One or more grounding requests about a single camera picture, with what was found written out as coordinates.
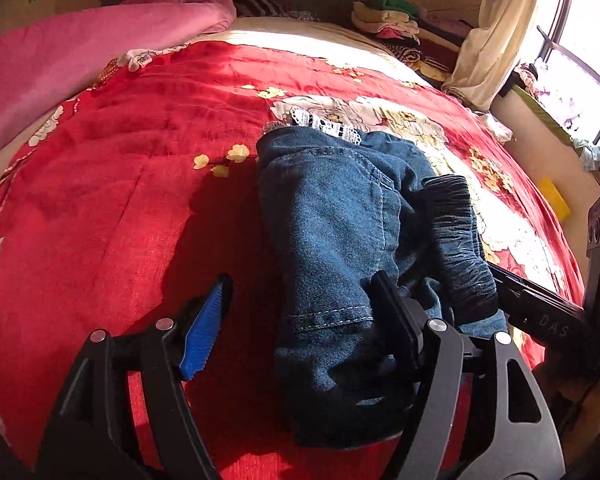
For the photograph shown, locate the cream bed sheet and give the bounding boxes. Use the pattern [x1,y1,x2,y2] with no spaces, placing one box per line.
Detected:
[200,16,431,86]

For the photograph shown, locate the light blue cloth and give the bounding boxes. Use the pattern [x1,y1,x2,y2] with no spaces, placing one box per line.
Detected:
[575,139,600,172]

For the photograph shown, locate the white lace cloth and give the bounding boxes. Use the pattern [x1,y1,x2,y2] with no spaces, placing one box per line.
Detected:
[474,110,515,144]

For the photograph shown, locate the pink quilt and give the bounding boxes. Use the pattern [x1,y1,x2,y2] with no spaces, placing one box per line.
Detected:
[0,0,238,168]

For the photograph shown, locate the person's right hand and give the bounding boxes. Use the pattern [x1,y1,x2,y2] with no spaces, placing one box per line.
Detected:
[535,352,600,436]

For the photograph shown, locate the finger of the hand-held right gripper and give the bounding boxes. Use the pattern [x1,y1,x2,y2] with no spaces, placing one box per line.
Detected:
[487,262,593,353]

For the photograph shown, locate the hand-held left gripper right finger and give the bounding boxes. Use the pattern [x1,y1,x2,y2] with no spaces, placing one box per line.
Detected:
[370,270,566,480]

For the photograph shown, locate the pile of folded clothes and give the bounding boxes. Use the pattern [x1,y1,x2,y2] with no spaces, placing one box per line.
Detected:
[351,0,473,81]

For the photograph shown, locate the cream curtain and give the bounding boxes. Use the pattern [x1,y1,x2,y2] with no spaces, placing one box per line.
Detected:
[440,0,566,113]

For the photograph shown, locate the red floral blanket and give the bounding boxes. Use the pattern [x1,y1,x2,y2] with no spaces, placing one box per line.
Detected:
[0,40,588,480]

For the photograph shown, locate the yellow box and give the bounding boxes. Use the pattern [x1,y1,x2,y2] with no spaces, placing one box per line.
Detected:
[537,176,572,221]

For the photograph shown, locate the green windowsill cloth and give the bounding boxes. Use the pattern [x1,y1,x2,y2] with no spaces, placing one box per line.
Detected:
[511,84,592,157]

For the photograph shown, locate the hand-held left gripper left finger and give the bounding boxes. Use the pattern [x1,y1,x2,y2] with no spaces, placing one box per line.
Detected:
[35,274,233,480]

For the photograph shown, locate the striped pillow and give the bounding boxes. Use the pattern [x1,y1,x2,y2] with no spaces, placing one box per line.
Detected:
[224,0,322,23]

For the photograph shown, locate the blue denim pants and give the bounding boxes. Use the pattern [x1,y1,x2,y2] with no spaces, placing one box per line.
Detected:
[256,105,511,450]

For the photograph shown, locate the barred window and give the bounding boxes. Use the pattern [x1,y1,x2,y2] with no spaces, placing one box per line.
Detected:
[530,0,600,156]

